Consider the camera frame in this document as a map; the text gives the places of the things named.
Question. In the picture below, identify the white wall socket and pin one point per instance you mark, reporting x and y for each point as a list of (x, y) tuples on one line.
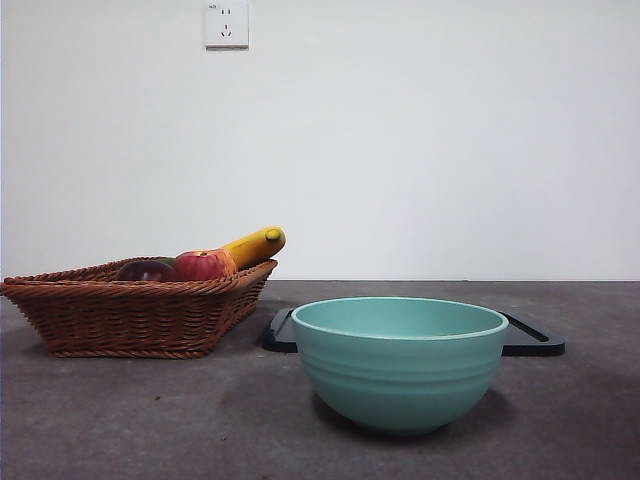
[(226, 25)]

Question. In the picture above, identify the dark red plum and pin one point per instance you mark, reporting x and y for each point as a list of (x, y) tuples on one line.
[(146, 271)]

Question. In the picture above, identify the brown wicker basket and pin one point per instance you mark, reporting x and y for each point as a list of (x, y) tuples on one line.
[(130, 315)]

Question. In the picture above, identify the yellow banana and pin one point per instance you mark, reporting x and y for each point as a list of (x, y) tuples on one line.
[(255, 245)]

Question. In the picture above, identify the black rectangular tray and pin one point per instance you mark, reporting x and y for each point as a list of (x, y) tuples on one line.
[(280, 337)]

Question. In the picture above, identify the teal ribbed bowl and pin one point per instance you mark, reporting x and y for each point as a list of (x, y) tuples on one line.
[(400, 375)]

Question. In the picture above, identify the red yellow apple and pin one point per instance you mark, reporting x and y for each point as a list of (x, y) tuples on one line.
[(205, 265)]

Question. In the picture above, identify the green avocado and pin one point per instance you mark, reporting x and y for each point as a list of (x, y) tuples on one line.
[(167, 261)]

